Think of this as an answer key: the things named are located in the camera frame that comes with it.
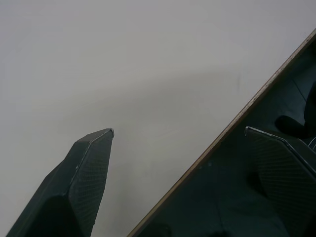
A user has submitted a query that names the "dark rounded shape under table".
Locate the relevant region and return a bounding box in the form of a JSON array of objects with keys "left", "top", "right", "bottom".
[{"left": 275, "top": 81, "right": 316, "bottom": 139}]

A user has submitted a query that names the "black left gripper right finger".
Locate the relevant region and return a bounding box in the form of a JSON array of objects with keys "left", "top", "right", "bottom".
[{"left": 244, "top": 126, "right": 316, "bottom": 237}]

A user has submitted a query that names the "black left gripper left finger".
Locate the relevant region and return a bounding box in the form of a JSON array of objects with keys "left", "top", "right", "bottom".
[{"left": 5, "top": 128, "right": 115, "bottom": 237}]

